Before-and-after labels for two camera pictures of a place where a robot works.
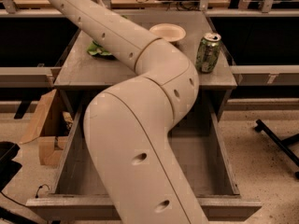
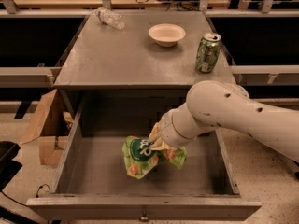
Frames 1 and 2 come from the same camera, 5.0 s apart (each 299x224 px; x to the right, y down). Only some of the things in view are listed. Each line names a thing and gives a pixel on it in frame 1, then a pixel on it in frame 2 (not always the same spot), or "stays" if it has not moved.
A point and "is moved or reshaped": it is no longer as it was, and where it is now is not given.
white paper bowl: x=169 y=32 stays
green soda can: x=208 y=52 stays
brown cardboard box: x=50 y=124 stays
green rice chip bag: x=95 y=49 is moved or reshaped
